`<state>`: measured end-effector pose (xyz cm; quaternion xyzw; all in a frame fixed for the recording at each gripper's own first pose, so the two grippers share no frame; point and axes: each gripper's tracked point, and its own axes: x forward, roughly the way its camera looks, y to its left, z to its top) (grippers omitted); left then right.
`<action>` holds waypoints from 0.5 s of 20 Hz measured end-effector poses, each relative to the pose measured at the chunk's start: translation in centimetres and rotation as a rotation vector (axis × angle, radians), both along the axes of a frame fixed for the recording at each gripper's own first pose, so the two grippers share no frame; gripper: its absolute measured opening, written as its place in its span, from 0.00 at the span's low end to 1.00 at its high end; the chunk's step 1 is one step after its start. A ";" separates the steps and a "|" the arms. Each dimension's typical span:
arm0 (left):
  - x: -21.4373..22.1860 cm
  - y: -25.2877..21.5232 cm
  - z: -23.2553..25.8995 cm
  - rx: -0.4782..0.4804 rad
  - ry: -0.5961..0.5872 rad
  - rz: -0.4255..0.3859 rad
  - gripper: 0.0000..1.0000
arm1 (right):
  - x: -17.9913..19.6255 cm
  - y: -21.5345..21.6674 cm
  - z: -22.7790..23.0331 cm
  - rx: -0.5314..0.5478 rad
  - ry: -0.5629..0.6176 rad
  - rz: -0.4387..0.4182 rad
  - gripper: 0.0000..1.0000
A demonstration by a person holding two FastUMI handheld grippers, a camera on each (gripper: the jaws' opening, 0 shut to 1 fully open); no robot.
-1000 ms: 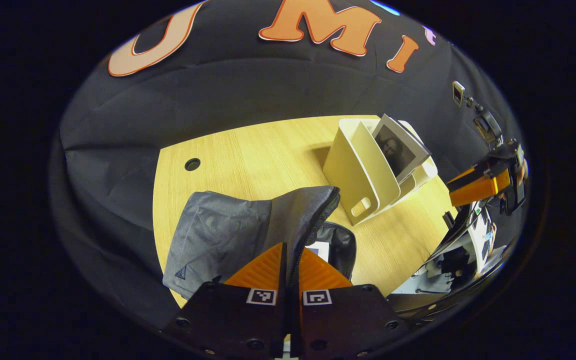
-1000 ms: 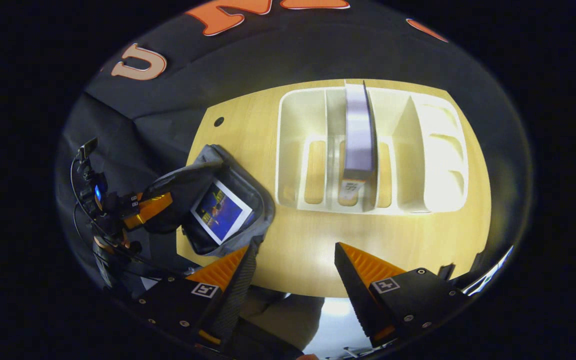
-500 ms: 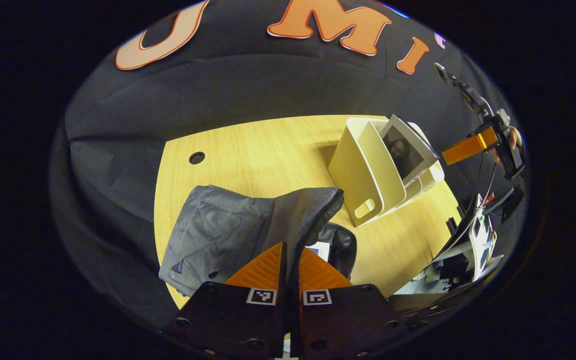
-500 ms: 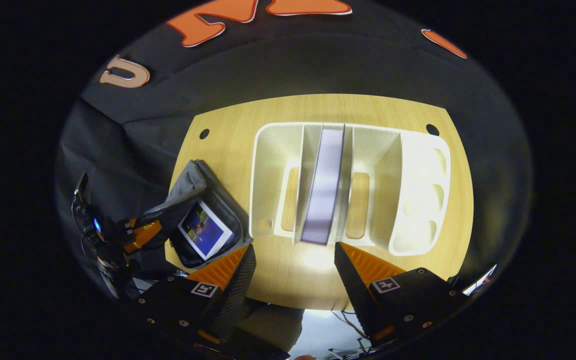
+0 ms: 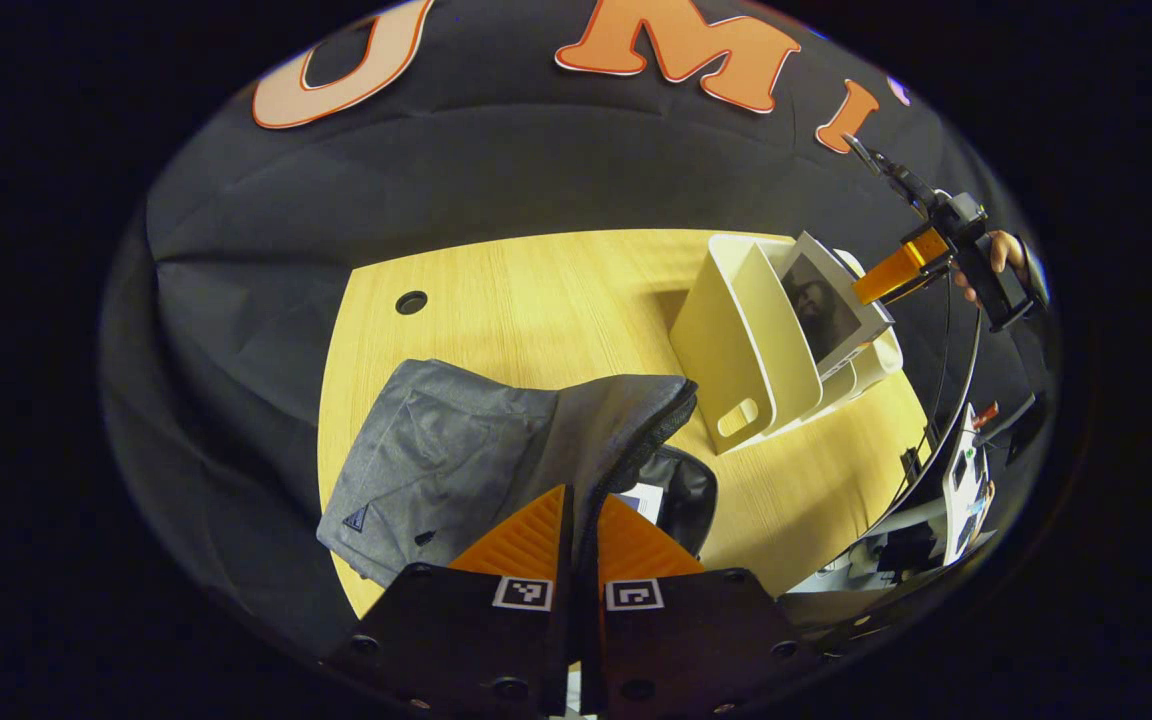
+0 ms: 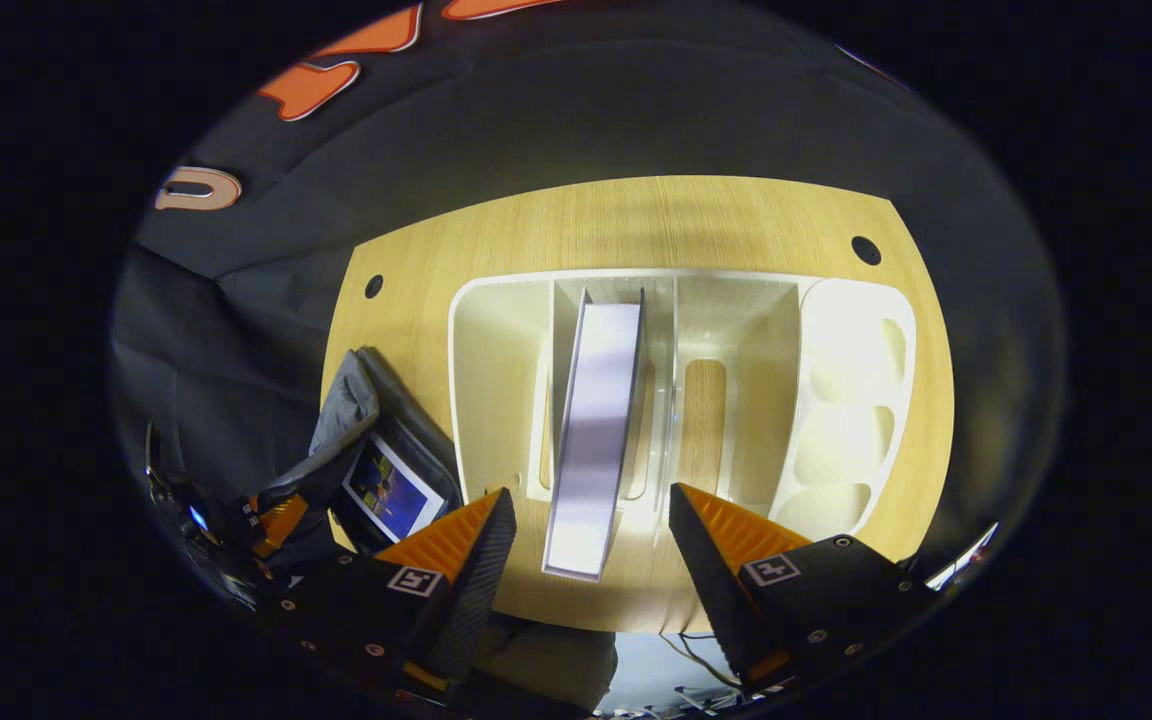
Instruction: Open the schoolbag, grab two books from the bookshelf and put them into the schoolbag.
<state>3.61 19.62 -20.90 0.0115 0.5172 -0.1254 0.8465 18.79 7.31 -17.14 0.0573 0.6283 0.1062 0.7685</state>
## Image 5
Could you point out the black table clamp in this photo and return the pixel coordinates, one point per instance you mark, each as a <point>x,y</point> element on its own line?
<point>912,466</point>

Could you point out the white plastic bookshelf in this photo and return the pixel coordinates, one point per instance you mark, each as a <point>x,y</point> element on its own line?
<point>736,340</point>

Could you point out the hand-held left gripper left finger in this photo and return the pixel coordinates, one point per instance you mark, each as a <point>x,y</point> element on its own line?
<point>456,640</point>

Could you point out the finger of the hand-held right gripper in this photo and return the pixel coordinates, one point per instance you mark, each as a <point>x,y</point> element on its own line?
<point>896,270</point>

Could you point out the grey schoolbag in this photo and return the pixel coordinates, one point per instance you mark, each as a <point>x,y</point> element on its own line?
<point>456,440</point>

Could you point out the white device panel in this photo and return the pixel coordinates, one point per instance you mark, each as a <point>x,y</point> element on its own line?
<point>966,490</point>

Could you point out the white book with blue cover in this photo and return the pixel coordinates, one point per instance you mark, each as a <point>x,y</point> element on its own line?
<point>642,502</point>

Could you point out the white book with portrait cover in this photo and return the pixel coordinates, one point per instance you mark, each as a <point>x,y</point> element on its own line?
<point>826,310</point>

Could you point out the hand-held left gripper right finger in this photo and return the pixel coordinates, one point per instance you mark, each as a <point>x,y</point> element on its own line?
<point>696,640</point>

